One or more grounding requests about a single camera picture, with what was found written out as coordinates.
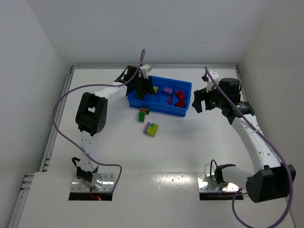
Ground lime lego from butterfly stack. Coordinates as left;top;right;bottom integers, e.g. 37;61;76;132
153;86;158;94

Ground purple flower lego piece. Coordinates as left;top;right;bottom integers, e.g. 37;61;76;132
161;87;173;96

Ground green red lego stack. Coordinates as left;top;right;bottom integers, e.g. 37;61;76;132
138;108;150;123

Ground red round lego piece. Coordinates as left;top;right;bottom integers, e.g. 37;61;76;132
174;100;187;108

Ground green four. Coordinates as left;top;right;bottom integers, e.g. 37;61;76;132
136;92;145;100

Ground purple butterfly lego stack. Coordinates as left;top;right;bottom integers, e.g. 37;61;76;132
165;96;173;105

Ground red lego plate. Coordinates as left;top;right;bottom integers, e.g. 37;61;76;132
175;91;185;100

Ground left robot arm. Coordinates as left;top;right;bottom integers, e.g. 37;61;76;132
74;65;155;184

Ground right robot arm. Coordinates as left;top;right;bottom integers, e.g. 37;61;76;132
192;76;296;203

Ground blue divided sorting bin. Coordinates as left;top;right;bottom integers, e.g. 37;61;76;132
127;76;192;117

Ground lime long lego brick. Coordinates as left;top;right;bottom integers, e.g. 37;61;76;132
147;126;158;137

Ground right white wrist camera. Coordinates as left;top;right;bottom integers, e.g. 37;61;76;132
201;70;220;93

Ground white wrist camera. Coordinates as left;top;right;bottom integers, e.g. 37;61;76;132
140;65;152;79
201;70;220;93

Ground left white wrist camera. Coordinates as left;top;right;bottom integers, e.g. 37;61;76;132
140;65;152;79

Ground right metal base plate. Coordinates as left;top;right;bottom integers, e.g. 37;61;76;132
197;173;240;193

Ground metal base plate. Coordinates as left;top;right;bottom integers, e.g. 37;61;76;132
197;173;240;193
70;173;114;193

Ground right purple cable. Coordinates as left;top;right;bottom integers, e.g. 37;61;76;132
204;66;294;228

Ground purple cable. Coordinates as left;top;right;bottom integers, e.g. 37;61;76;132
51;48;146;190
204;66;294;228

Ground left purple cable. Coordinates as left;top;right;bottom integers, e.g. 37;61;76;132
51;48;146;190

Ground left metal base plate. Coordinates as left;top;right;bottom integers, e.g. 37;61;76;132
70;173;114;193

